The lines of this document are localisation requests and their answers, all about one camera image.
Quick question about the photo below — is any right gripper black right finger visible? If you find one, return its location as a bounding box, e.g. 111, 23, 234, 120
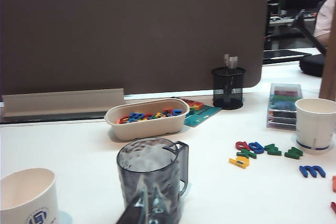
153, 182, 182, 224

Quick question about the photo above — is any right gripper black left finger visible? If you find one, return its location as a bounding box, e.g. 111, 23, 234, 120
115, 178, 150, 224

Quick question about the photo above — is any green letter k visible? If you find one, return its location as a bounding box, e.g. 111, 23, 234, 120
236, 149, 257, 160

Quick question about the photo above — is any red letter a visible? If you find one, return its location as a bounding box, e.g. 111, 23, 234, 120
235, 141, 250, 152

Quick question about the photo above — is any teal letter card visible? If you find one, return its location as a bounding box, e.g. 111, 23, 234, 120
183, 102, 223, 127

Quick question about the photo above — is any white paper cup blue logo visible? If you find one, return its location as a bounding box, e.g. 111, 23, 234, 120
294, 98, 336, 154
0, 168, 60, 224

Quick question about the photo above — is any red card letter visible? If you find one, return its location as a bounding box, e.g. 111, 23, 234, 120
181, 98, 204, 108

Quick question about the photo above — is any blue letter g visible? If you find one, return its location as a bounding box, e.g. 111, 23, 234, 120
248, 142, 266, 155

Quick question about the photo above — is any green letter w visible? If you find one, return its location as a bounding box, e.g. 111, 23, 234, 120
284, 147, 304, 160

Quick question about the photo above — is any blue letter m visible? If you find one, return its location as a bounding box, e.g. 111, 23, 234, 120
299, 165, 327, 179

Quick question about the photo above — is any clear plastic letter box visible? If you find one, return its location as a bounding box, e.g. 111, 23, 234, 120
266, 83, 302, 132

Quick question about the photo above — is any grey transparent plastic mug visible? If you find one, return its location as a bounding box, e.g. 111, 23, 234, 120
117, 137, 189, 224

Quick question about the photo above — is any beige pulp food container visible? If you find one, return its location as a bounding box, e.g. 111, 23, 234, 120
104, 98, 190, 141

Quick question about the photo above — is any black mesh pen holder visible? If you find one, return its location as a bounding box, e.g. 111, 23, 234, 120
211, 66, 247, 110

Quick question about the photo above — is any brown desk partition panel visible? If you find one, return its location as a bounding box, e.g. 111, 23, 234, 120
0, 0, 270, 97

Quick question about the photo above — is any black flat tablet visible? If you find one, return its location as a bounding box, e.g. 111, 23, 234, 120
262, 49, 312, 65

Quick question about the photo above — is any black pouch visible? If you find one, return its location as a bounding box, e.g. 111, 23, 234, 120
299, 53, 326, 78

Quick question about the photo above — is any person in pink shirt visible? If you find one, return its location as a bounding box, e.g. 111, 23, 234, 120
313, 0, 336, 39

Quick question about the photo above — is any beige cable rail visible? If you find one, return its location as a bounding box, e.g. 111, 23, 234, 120
1, 88, 125, 119

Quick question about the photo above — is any brown wooden post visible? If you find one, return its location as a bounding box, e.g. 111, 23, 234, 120
319, 42, 336, 101

